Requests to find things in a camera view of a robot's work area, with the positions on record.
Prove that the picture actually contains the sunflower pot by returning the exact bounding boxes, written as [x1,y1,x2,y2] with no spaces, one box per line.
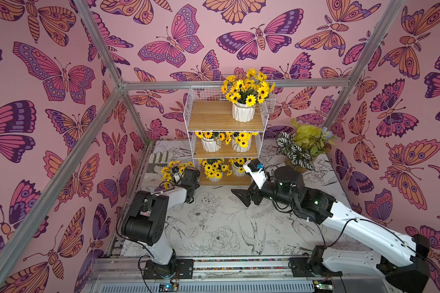
[160,161,194,189]
[228,157,253,177]
[199,159,233,183]
[221,68,275,123]
[224,132,259,153]
[195,131,225,153]

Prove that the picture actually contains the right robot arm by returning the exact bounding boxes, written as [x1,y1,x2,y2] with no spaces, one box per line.
[232,159,430,293]

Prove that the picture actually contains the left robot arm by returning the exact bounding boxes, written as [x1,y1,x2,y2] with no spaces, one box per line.
[119,167,200,271]

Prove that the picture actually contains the grey white gardening glove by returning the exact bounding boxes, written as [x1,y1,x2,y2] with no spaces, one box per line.
[140,151,174,192]

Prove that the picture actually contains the green striped leafy potted plant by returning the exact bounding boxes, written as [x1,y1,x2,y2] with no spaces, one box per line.
[276,118,337,173]

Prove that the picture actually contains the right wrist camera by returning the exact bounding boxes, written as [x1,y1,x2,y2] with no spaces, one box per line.
[243,159,267,189]

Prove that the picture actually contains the white wire wooden shelf rack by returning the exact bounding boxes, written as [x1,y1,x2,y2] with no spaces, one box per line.
[183,86,276,186]

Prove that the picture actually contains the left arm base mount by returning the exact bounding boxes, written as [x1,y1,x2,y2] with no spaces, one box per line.
[143,259,194,280]

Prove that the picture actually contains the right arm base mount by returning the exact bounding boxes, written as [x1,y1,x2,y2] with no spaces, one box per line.
[288,245,343,278]

